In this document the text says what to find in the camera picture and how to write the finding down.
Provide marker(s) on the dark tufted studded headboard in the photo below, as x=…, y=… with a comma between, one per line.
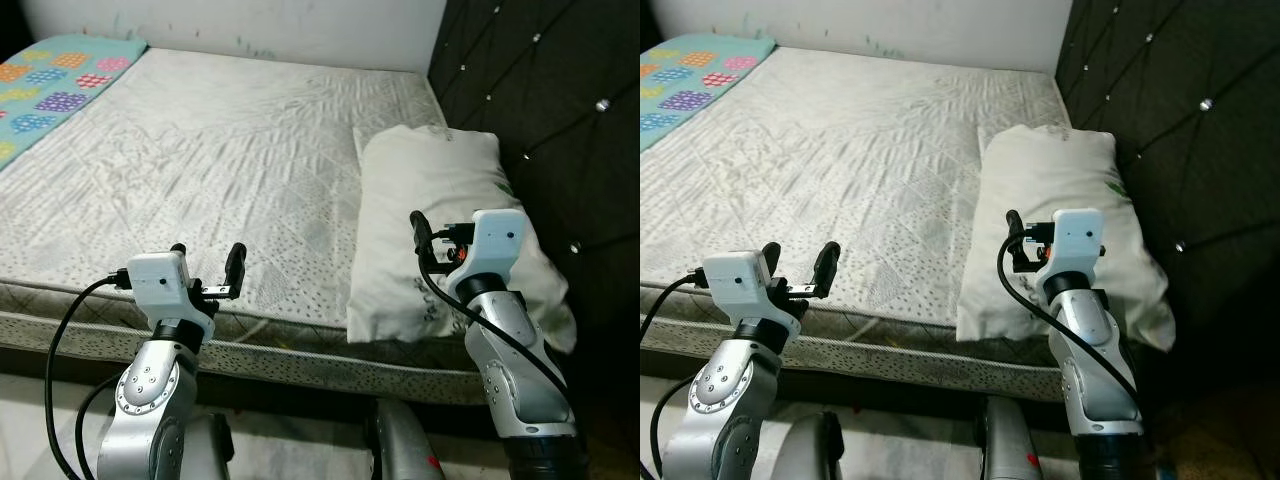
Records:
x=560, y=90
x=1200, y=90

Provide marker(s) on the grey quilted mattress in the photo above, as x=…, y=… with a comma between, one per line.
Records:
x=200, y=180
x=820, y=180

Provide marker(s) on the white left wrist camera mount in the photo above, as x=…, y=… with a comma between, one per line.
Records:
x=735, y=283
x=160, y=285

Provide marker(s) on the grey robot right leg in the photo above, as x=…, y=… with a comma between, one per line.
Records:
x=1010, y=445
x=405, y=445

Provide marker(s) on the grey robot leg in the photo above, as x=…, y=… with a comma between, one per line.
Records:
x=1010, y=445
x=210, y=450
x=820, y=450
x=405, y=445

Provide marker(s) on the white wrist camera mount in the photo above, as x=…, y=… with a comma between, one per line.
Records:
x=495, y=245
x=1078, y=243
x=160, y=285
x=735, y=283

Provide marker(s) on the white printed pillow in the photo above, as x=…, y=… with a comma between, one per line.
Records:
x=430, y=190
x=1050, y=180

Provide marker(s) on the grey robot left leg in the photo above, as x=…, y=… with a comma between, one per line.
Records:
x=210, y=450
x=820, y=450

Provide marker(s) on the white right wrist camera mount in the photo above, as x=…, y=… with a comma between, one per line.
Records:
x=495, y=245
x=1078, y=243

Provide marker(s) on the teal blanket with colourful shapes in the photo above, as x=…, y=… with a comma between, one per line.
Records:
x=60, y=90
x=690, y=80

